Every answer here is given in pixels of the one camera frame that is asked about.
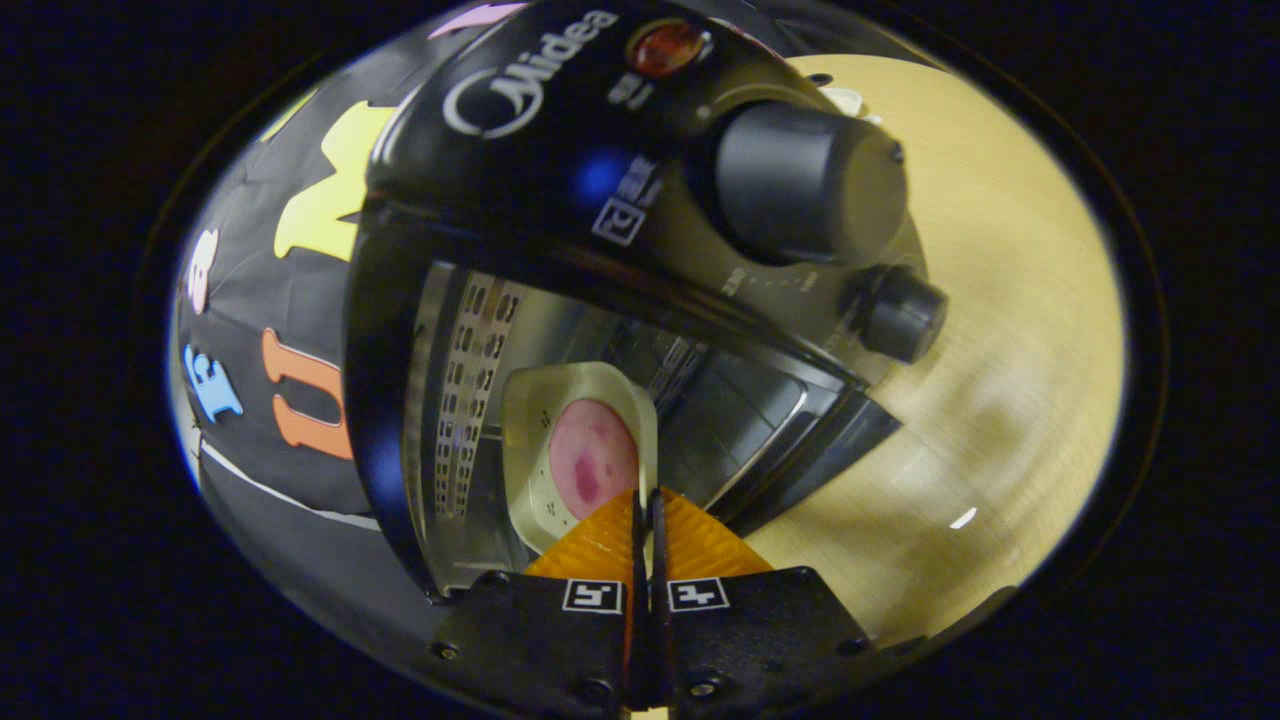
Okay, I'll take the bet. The black electric oven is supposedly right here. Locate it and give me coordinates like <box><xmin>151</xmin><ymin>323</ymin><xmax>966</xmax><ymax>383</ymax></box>
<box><xmin>345</xmin><ymin>0</ymin><xmax>1011</xmax><ymax>621</ymax></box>

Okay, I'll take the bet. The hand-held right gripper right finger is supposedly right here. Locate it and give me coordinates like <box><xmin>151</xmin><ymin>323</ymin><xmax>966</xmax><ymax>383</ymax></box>
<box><xmin>650</xmin><ymin>487</ymin><xmax>872</xmax><ymax>706</ymax></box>

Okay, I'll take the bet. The pink ham slice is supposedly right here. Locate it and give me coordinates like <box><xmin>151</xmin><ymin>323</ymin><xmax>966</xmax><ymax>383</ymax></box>
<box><xmin>548</xmin><ymin>398</ymin><xmax>641</xmax><ymax>521</ymax></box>

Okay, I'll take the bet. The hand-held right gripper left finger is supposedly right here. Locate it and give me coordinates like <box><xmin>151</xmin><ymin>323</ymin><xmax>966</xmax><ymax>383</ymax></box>
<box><xmin>430</xmin><ymin>488</ymin><xmax>642</xmax><ymax>711</ymax></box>

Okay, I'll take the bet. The white square plate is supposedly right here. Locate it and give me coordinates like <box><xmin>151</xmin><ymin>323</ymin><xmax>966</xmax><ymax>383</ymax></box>
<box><xmin>500</xmin><ymin>361</ymin><xmax>660</xmax><ymax>557</ymax></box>

